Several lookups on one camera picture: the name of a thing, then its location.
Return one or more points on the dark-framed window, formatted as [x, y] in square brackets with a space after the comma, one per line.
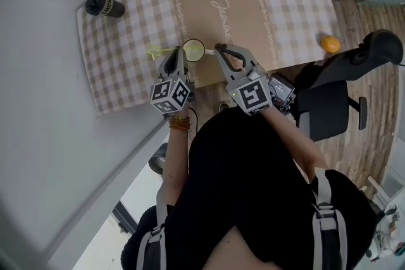
[121, 218]

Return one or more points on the white cabinet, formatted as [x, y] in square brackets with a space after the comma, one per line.
[390, 193]

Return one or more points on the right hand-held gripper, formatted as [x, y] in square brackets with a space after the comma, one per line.
[251, 96]

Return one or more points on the person's right forearm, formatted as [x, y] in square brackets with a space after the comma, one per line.
[294, 145]

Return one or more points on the table with checked tablecloth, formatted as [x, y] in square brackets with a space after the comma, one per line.
[133, 41]

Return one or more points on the black office chair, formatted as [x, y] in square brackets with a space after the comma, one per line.
[322, 110]

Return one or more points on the person's shoe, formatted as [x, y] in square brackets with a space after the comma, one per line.
[223, 106]

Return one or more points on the person's black-clad body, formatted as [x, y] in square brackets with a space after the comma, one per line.
[246, 186]

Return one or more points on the orange fruit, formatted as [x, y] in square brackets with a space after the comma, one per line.
[330, 44]

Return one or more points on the black waste bin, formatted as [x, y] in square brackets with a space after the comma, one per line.
[157, 161]

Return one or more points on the black tumbler bottle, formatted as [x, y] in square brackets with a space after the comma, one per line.
[106, 4]

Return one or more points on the yellow-green star stirrer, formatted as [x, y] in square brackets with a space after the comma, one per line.
[166, 50]

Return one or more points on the black display box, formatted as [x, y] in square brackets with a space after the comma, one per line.
[281, 90]

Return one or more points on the white cup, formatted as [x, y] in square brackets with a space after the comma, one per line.
[195, 55]

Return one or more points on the person's left forearm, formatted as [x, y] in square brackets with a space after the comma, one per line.
[174, 161]

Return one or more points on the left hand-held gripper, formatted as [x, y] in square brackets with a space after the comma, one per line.
[166, 95]

